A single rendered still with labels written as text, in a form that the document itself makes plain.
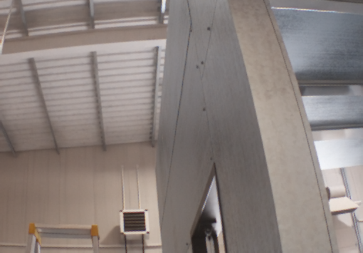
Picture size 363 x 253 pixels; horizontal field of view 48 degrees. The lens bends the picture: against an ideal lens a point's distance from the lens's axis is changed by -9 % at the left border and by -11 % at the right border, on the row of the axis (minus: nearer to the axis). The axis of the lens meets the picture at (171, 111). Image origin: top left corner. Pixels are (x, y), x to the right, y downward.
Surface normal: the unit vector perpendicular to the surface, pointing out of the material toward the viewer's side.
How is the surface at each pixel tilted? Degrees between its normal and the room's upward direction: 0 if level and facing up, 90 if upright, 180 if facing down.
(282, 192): 90
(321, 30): 180
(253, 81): 90
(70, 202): 90
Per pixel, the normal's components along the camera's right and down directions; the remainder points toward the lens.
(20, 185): 0.07, -0.57
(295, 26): 0.08, 0.83
